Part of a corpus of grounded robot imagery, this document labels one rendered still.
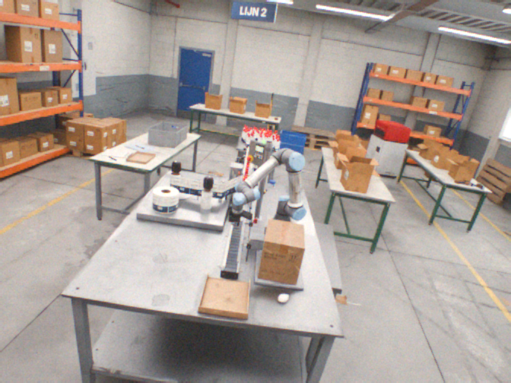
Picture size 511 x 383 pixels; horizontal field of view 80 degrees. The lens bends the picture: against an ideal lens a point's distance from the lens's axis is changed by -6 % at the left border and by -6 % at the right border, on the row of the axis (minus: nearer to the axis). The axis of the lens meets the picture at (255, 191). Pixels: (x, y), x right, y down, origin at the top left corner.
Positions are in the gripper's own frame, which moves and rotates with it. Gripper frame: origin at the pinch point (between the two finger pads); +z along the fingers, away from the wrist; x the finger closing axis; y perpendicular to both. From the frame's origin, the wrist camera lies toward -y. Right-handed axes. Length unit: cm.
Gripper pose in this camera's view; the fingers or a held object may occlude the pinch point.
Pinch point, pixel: (238, 225)
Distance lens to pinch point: 239.9
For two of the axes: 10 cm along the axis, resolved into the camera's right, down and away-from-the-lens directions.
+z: -1.1, 6.0, 7.9
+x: -1.0, 7.8, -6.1
